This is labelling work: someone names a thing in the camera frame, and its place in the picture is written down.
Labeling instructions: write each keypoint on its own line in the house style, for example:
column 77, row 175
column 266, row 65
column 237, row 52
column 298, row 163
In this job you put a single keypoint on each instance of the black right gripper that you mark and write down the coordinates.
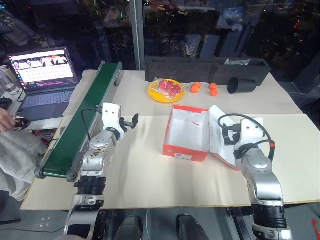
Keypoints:
column 235, row 135

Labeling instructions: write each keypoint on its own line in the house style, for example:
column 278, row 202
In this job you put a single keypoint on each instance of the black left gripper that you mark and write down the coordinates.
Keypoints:
column 123, row 124

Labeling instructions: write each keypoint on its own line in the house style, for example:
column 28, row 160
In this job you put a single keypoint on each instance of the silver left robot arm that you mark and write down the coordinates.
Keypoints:
column 96, row 155

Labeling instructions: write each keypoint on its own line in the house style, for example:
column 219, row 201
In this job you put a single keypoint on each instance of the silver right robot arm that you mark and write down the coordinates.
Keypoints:
column 262, row 172

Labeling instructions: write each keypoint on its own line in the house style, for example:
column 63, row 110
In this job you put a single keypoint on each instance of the orange cardboard shoe box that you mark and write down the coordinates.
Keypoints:
column 186, row 136

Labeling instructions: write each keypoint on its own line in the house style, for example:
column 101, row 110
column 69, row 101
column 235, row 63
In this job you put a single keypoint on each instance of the green conveyor belt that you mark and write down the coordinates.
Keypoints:
column 82, row 112

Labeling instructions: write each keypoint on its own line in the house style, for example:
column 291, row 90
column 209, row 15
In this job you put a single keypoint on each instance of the person's bare hand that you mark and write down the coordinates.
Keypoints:
column 5, row 120

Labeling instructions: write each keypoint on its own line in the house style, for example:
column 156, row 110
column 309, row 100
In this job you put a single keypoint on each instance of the yellow plate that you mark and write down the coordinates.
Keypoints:
column 160, row 96

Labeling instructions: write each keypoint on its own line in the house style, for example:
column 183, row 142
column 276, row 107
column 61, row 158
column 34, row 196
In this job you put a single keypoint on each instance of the orange toy fruit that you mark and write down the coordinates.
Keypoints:
column 196, row 87
column 213, row 90

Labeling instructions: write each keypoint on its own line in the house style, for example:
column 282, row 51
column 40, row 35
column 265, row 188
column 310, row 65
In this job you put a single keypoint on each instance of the red pieces in clear bag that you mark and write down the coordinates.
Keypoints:
column 170, row 87

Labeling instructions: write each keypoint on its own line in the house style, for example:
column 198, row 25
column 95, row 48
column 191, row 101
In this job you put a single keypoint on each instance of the black cylindrical cup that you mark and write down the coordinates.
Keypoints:
column 243, row 86

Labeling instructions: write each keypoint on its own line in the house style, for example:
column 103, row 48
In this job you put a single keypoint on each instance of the dark grey foam tray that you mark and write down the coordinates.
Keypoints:
column 180, row 68

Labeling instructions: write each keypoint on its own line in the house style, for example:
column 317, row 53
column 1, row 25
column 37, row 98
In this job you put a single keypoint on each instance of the clear plastic bag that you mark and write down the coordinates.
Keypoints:
column 236, row 62

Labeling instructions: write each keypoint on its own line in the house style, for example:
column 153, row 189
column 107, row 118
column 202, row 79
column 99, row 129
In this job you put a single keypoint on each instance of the open grey laptop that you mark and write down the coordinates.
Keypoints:
column 47, row 98

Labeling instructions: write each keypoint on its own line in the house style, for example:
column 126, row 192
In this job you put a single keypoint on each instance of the grey person's garment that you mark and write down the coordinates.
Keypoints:
column 17, row 160

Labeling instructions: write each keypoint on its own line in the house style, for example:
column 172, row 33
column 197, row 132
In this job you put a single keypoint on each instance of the clear glass cup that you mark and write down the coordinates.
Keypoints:
column 7, row 82

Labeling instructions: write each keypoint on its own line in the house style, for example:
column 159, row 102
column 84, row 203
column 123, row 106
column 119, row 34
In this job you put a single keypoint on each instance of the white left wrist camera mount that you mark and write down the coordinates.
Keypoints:
column 111, row 117

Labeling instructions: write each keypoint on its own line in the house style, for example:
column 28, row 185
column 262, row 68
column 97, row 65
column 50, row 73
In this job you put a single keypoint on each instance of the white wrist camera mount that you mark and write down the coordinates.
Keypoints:
column 111, row 117
column 251, row 131

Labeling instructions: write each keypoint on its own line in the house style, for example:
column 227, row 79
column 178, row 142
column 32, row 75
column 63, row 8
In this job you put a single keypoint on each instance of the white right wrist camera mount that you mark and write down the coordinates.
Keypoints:
column 251, row 131

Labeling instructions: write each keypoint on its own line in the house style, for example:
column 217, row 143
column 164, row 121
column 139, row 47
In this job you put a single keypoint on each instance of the grey metal window post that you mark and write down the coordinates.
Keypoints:
column 137, row 35

